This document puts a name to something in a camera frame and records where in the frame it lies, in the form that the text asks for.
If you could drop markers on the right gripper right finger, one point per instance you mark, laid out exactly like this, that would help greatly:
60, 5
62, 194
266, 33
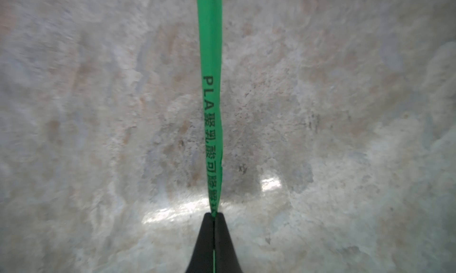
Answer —
226, 260

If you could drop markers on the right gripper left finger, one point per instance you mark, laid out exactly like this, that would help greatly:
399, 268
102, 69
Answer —
202, 259

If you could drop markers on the green straw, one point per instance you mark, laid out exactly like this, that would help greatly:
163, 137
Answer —
210, 42

